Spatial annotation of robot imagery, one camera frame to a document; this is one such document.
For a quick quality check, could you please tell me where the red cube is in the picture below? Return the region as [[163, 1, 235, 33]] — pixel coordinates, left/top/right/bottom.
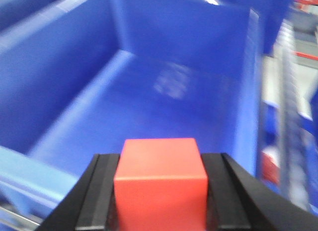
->
[[114, 138, 208, 231]]

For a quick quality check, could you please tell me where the blue bin holding cube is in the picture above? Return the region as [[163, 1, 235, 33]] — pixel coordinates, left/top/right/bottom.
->
[[0, 0, 260, 217]]

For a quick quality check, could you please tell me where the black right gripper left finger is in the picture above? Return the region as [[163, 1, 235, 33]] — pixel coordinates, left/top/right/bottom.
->
[[37, 154, 120, 231]]

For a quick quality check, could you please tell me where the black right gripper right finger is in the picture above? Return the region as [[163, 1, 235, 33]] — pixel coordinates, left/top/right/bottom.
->
[[201, 153, 318, 231]]

